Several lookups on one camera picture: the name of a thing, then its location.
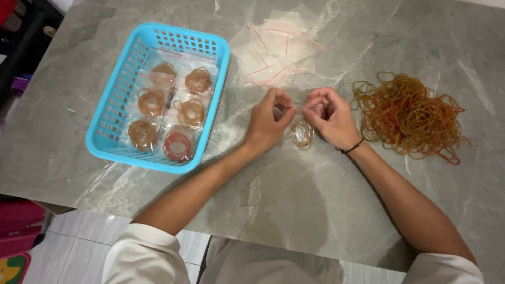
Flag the person's left hand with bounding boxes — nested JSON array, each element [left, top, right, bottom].
[[245, 88, 298, 157]]

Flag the person's right hand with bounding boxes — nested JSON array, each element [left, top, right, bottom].
[[302, 87, 363, 151]]

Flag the small clear bag of bands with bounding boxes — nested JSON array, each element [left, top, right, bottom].
[[287, 104, 316, 151]]

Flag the black wrist band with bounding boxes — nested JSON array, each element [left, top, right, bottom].
[[335, 138, 365, 154]]

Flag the heap of loose rubber bands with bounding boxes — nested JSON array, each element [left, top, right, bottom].
[[350, 71, 472, 165]]

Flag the clear bag brown rubber bands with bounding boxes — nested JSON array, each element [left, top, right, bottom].
[[125, 118, 160, 154], [148, 59, 178, 90], [172, 97, 207, 128], [182, 65, 215, 96], [135, 87, 167, 118]]

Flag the pile of empty zip bags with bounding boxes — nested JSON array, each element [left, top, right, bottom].
[[230, 4, 326, 88]]

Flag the clear bag red rubber bands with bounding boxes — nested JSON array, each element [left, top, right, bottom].
[[161, 127, 196, 163]]

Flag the blue plastic basket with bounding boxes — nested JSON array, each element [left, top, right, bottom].
[[85, 22, 231, 174]]

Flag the person's white shirt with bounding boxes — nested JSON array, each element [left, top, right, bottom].
[[101, 223, 485, 284]]

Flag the dark furniture with clutter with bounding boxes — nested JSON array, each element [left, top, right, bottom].
[[0, 0, 65, 109]]

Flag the colourful floor mat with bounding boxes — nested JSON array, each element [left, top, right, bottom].
[[0, 253, 32, 284]]

